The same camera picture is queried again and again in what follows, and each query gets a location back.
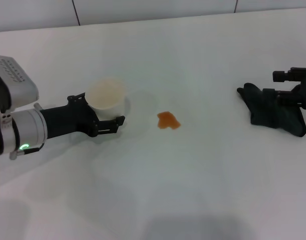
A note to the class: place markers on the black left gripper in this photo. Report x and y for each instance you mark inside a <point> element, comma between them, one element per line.
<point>67,120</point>

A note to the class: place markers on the white paper cup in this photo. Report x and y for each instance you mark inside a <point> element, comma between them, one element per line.
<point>106,97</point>

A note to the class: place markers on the dark blue rag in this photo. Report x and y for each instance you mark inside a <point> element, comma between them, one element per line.
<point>260,110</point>

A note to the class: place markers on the brown water stain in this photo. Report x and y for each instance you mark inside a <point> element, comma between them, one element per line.
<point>167,120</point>

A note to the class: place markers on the white tablecloth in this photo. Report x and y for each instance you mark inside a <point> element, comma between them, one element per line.
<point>167,187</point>

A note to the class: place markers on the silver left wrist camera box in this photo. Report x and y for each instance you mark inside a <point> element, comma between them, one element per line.
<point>12,77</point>

